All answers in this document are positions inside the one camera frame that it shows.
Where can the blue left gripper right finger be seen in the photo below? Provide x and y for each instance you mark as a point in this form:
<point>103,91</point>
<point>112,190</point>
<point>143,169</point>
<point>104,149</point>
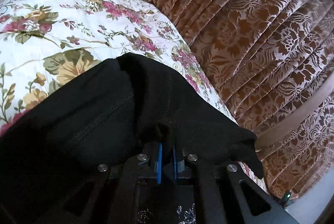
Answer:
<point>177,161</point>

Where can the floral bed quilt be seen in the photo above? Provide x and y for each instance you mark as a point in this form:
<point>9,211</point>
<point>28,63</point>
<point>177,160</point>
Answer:
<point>45,44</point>

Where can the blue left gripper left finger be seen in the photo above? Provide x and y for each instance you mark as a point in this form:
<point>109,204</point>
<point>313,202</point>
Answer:
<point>158,162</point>

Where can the brown floral curtain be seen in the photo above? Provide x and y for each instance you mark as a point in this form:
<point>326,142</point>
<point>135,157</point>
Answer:
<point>265,59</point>

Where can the beige curtain tie band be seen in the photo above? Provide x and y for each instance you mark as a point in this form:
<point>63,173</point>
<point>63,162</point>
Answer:
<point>291,122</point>

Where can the black pants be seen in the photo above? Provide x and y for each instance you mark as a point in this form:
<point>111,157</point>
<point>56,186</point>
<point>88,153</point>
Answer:
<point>52,156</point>

